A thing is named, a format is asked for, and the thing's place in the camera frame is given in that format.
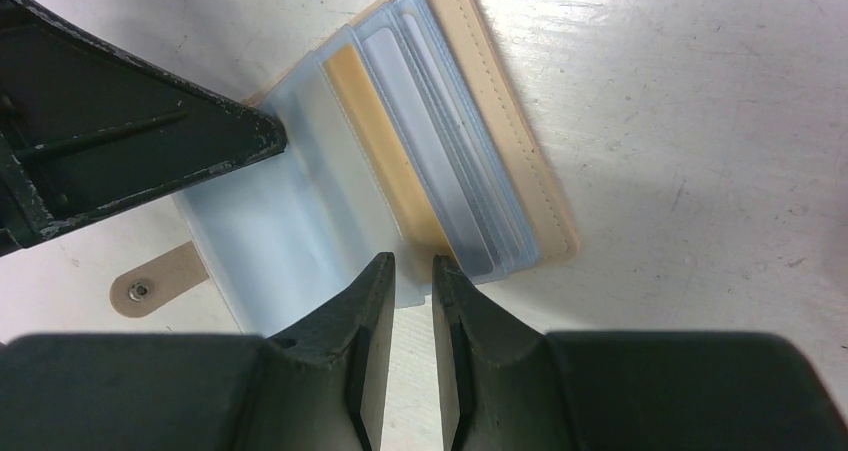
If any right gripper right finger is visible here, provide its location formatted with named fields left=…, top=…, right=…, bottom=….
left=432, top=256, right=847, bottom=450

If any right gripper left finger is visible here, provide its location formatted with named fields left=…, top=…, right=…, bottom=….
left=1, top=252, right=395, bottom=450

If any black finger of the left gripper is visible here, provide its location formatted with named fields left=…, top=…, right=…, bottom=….
left=1, top=0, right=287, bottom=255

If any gold credit card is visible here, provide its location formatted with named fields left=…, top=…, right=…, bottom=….
left=323, top=44, right=453, bottom=261

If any beige leather card holder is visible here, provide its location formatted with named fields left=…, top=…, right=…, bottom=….
left=110, top=0, right=579, bottom=336

